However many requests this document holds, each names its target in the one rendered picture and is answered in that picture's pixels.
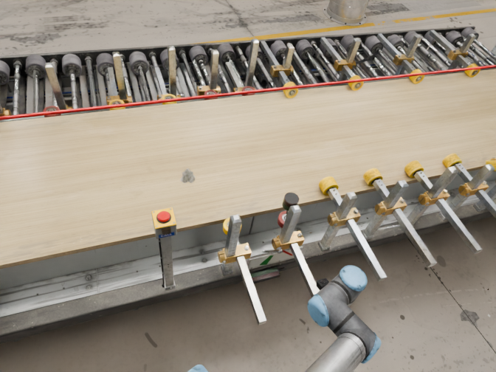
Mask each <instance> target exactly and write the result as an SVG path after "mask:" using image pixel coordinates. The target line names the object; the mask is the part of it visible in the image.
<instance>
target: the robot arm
mask: <svg viewBox="0 0 496 372"><path fill-rule="evenodd" d="M367 282H368V281H367V277H366V275H365V273H364V272H363V271H362V270H361V269H360V268H359V267H357V266H352V265H348V266H345V267H343V268H342V269H341V270H340V273H339V274H338V276H336V277H335V278H334V279H333V280H332V281H330V282H329V281H328V280H327V279H326V278H323V279H321V280H317V288H318V289H319V290H320V291H319V292H318V293H316V294H314V296H313V298H311V299H310V300H309V302H308V305H307V307H308V311H309V314H310V316H311V318H312V319H313V321H315V322H316V323H317V324H318V325H319V326H322V327H326V326H328V327H329V328H330V329H331V330H332V331H333V332H334V333H335V335H336V336H337V340H336V341H335V342H334V343H333V344H332V345H331V346H330V347H329V348H328V349H327V350H326V351H325V352H324V353H323V354H322V355H321V356H320V357H319V358H318V359H317V360H316V361H315V362H314V363H313V364H312V365H311V366H310V367H309V368H308V369H307V370H306V371H305V372H353V371H354V370H355V368H356V367H357V366H358V364H359V363H362V364H365V363H366V362H368V361H369V360H370V359H371V358H372V357H373V356H374V354H375V353H376V352H377V351H378V350H379V348H380V346H381V344H382V343H381V340H380V339H379V338H378V337H377V335H376V333H375V332H373V331H372V330H371V329H370V328H369V327H368V326H367V325H366V324H365V323H364V322H363V321H362V320H361V319H360V318H359V317H358V316H357V315H356V314H355V313H354V312H353V311H352V310H351V309H350V308H349V307H350V306H351V304H352V303H353V302H354V301H355V300H356V298H357V297H358V296H359V294H360V293H361V292H362V291H363V290H364V289H365V287H366V285H367ZM188 372H209V371H207V370H206V368H205V367H204V366H203V365H196V366H195V367H193V368H192V369H190V370H189V371H188Z"/></svg>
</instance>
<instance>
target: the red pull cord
mask: <svg viewBox="0 0 496 372"><path fill-rule="evenodd" d="M495 67H496V65H493V66H479V67H472V68H464V69H451V70H443V71H436V72H422V73H415V74H407V75H394V76H386V77H372V78H366V79H358V80H344V81H337V82H330V83H316V84H309V85H301V86H287V87H280V88H273V89H259V90H252V91H244V92H230V93H223V94H209V95H202V96H195V97H181V98H174V99H166V100H152V101H145V102H138V103H124V104H117V105H110V106H95V107H88V108H74V109H67V110H60V111H46V112H38V113H31V114H18V115H10V116H3V117H0V120H8V119H16V118H23V117H37V116H44V115H51V114H65V113H72V112H79V111H92V110H100V109H112V108H120V107H127V106H141V105H148V104H155V103H168V102H176V101H183V100H196V99H203V98H211V97H224V96H231V95H238V94H252V93H259V92H272V91H280V90H287V89H300V88H307V87H315V86H327V85H335V84H342V83H356V82H362V81H370V80H384V79H391V78H404V77H411V76H419V75H431V74H439V73H446V72H459V71H466V70H474V69H487V68H495Z"/></svg>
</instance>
